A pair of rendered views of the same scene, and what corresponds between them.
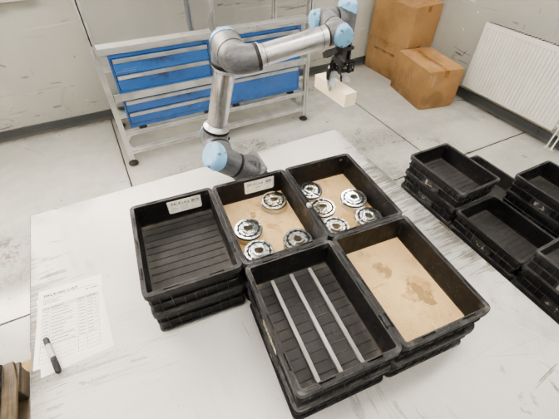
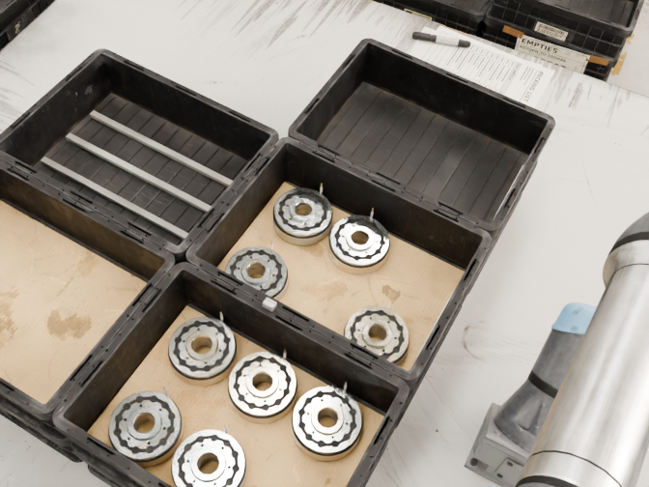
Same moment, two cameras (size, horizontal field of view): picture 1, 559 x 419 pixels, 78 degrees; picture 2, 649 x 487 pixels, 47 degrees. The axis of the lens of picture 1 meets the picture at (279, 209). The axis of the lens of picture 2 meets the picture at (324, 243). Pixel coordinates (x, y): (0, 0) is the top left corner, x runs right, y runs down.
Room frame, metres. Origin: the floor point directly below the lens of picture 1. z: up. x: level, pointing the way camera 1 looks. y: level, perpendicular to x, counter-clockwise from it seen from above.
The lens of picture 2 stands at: (1.32, -0.40, 1.90)
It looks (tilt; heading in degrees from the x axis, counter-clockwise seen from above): 56 degrees down; 138
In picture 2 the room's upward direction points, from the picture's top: 6 degrees clockwise
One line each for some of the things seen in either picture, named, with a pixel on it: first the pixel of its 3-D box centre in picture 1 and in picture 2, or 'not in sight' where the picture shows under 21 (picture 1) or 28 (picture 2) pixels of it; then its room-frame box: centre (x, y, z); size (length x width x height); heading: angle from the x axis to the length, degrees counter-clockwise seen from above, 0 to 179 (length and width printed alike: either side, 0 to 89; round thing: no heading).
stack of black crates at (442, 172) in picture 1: (440, 195); not in sight; (1.57, -0.99, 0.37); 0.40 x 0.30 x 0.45; 27
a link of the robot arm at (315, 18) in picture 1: (325, 20); not in sight; (1.46, -0.17, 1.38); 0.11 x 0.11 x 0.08; 21
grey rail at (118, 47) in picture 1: (211, 33); not in sight; (2.75, 0.52, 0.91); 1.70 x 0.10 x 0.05; 117
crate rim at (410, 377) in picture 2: (266, 212); (341, 249); (0.87, 0.05, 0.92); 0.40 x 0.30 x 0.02; 23
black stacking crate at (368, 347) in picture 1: (314, 315); (141, 164); (0.50, -0.11, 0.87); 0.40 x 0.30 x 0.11; 23
